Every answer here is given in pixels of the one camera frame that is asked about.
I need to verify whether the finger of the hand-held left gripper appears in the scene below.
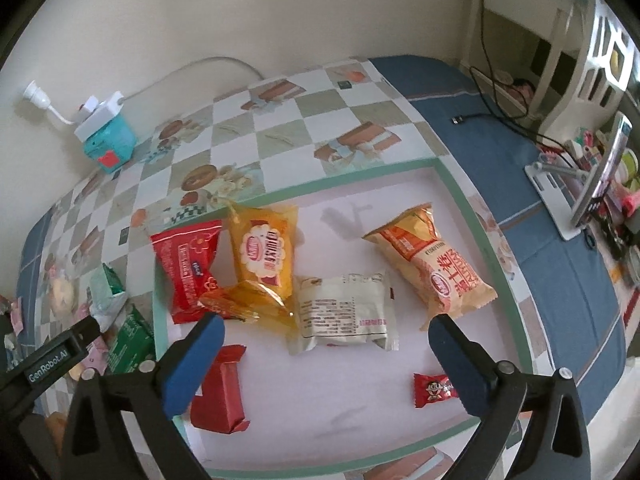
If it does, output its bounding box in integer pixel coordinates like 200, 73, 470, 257
61, 316, 104, 357

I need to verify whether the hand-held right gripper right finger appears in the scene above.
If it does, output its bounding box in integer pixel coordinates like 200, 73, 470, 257
427, 312, 593, 480

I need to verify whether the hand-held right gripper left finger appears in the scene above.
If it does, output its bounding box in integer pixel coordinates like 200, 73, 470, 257
60, 312, 226, 480

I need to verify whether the small red candy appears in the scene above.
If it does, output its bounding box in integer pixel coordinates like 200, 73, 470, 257
412, 372, 460, 408

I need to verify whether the dark red bar packet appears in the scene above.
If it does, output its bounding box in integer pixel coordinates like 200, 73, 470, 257
190, 344, 251, 433

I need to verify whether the pale teal snack packet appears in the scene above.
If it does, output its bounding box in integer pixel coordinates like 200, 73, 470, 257
85, 262, 128, 331

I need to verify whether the green snack packet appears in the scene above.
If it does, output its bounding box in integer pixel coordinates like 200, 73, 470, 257
106, 305, 157, 375

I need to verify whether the large red snack packet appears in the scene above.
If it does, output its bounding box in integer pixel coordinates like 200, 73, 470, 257
150, 219, 236, 325

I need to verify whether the orange and white snack packet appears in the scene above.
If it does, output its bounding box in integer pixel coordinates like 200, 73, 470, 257
362, 203, 498, 331

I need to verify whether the white tray with green rim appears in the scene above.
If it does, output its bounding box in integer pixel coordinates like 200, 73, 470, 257
152, 157, 536, 478

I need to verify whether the beige snack packet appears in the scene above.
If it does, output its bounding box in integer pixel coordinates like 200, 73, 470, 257
286, 271, 401, 357

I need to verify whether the yellow bread packet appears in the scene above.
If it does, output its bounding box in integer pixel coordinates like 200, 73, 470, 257
199, 202, 301, 331

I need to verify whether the teal box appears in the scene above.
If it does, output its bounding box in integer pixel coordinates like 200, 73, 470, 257
82, 115, 138, 175

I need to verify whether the white phone stand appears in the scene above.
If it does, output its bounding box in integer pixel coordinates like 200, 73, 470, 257
524, 155, 596, 241

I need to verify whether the white power strip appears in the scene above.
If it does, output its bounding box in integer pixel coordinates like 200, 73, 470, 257
74, 91, 127, 142

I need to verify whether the clutter of small bottles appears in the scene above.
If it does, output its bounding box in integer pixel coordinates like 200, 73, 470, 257
540, 130, 640, 286

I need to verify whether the smartphone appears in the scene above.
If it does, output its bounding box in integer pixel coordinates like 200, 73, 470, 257
570, 112, 632, 228

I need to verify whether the white shelf rack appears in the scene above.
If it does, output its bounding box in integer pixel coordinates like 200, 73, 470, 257
450, 0, 581, 156

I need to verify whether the short white cable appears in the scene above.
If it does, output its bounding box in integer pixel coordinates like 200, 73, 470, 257
47, 102, 83, 126

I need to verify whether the long white power cable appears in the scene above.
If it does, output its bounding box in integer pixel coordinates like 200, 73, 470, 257
122, 56, 266, 101

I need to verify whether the white wooden frame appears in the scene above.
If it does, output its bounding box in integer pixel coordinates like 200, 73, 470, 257
460, 0, 576, 121

